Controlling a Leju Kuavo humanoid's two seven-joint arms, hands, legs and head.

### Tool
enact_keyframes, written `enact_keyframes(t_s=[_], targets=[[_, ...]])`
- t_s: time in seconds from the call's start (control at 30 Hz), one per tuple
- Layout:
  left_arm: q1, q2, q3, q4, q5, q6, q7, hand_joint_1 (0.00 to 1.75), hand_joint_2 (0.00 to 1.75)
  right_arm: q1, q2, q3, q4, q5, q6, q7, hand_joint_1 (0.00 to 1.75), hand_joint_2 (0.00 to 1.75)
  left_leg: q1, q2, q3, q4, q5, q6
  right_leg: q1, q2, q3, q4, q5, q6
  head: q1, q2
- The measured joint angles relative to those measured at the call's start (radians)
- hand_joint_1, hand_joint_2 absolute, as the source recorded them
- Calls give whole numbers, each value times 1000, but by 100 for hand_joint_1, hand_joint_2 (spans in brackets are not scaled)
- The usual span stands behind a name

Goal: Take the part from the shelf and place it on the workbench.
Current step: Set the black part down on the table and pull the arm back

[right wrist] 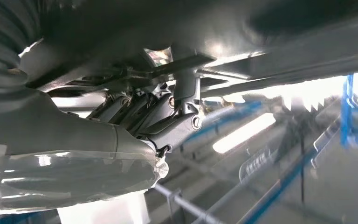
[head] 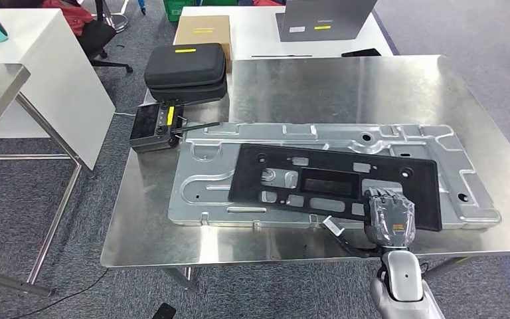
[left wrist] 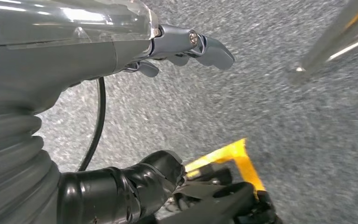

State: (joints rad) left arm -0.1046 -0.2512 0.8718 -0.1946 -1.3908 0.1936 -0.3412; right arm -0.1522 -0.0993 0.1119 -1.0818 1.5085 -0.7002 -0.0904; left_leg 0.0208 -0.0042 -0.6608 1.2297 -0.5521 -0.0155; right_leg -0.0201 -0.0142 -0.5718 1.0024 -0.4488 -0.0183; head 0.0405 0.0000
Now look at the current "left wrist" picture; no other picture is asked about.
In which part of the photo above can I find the stainless steel workbench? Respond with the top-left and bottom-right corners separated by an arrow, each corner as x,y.
290,0 -> 358,84

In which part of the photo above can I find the yellow floor tape rectangle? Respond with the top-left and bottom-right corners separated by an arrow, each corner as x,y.
184,138 -> 266,198

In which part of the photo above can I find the black robot foot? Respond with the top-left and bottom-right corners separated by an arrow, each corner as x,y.
158,167 -> 283,224

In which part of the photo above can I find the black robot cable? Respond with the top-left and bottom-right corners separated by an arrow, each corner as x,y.
77,77 -> 106,172

